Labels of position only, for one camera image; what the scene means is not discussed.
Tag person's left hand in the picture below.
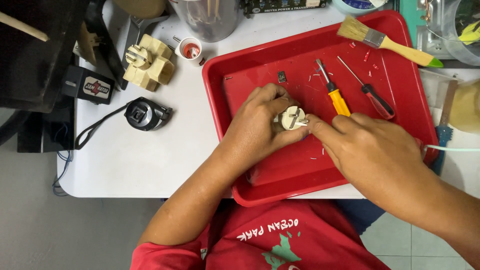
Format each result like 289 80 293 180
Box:
219 83 312 172

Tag person's right hand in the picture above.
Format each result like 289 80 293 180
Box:
305 112 429 195

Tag cream electrical plug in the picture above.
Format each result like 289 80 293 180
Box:
274 105 310 131

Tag dark blue shorts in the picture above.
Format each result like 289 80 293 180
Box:
335 199 386 236

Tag red plastic tray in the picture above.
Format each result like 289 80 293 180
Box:
202 10 440 208

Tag white lamp socket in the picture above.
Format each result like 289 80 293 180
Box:
172 36 206 68

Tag pale yellow plastic object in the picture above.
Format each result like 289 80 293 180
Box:
449 79 480 135

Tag red printed shirt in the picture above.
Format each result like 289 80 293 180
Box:
130 199 391 270

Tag wooden paint brush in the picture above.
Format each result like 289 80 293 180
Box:
336 15 445 69

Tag clear plastic jar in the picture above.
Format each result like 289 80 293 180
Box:
170 0 241 43

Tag cream multi socket adapter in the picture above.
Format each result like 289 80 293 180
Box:
123 34 176 92

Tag black circuit board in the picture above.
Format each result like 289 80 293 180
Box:
240 0 328 19

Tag clear plastic container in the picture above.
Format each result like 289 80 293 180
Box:
425 0 480 67

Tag tan round object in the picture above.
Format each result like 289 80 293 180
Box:
112 0 168 20

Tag black power adapter box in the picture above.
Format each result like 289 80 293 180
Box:
61 65 116 106

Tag large black case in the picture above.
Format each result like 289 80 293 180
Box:
0 0 129 114

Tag wooden stick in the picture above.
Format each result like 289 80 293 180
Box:
0 11 50 42

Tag red black handled screwdriver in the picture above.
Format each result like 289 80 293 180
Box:
336 55 396 121

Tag yellow handled screwdriver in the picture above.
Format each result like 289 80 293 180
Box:
314 58 352 118

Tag blue handled tool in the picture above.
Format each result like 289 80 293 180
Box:
430 79 459 176

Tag light green cable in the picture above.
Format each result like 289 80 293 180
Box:
425 144 480 154

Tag black round device with strap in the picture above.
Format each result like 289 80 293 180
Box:
74 97 174 151

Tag blue wires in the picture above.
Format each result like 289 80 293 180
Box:
51 150 74 198

